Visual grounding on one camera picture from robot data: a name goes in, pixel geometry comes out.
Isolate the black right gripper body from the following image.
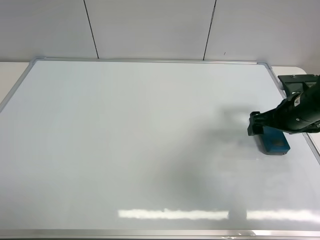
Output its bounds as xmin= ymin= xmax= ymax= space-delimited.
xmin=247 ymin=92 xmax=320 ymax=136

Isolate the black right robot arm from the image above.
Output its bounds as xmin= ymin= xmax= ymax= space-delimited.
xmin=247 ymin=82 xmax=320 ymax=136

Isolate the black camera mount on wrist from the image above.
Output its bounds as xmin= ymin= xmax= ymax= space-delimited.
xmin=278 ymin=74 xmax=320 ymax=98

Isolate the white whiteboard with aluminium frame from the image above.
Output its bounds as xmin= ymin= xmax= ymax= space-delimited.
xmin=0 ymin=58 xmax=320 ymax=240

